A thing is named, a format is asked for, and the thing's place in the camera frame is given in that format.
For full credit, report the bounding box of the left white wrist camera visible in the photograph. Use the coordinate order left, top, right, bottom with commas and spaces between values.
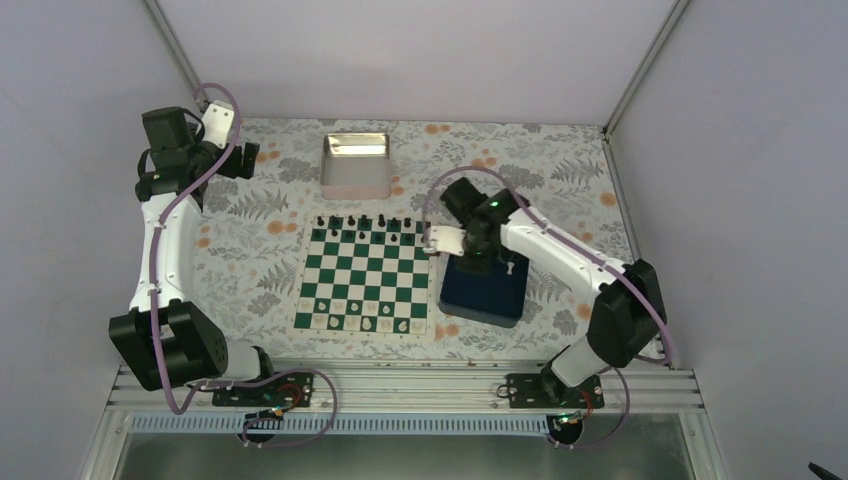
201, 100, 235, 149

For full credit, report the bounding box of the pink metal tin box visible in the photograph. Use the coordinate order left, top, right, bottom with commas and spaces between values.
319, 132, 391, 200

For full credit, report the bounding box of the aluminium frame post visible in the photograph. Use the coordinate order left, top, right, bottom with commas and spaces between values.
141, 0, 200, 92
603, 0, 691, 142

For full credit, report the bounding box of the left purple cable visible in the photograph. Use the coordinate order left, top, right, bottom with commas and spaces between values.
148, 82, 339, 450

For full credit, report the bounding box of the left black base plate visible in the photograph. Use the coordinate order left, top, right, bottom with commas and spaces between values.
212, 372, 314, 409

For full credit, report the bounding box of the floral patterned table mat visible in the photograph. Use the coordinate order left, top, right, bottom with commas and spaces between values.
194, 119, 631, 361

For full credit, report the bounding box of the dark blue plastic tray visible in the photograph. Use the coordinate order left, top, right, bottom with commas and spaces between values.
438, 254, 530, 328

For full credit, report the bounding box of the aluminium frame post left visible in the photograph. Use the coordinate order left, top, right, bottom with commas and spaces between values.
141, 0, 200, 92

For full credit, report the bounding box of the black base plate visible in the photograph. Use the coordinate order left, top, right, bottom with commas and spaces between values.
212, 372, 314, 409
495, 373, 605, 410

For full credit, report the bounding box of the green white chess board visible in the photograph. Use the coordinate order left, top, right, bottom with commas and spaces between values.
290, 212, 437, 343

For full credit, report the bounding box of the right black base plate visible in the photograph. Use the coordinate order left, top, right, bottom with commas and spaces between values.
495, 373, 605, 410

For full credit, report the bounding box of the aluminium frame post right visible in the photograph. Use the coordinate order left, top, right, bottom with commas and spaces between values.
603, 0, 691, 142

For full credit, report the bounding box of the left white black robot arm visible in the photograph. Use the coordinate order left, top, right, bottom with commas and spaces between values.
108, 101, 279, 405

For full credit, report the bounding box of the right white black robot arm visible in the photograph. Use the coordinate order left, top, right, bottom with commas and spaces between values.
425, 177, 669, 407

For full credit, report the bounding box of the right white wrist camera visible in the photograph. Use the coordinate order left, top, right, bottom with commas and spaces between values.
423, 226, 466, 256

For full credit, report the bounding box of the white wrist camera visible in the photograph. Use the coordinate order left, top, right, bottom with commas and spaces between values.
201, 100, 235, 149
423, 226, 466, 256

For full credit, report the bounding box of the aluminium front rail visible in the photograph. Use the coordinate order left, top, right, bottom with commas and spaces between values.
105, 365, 705, 416

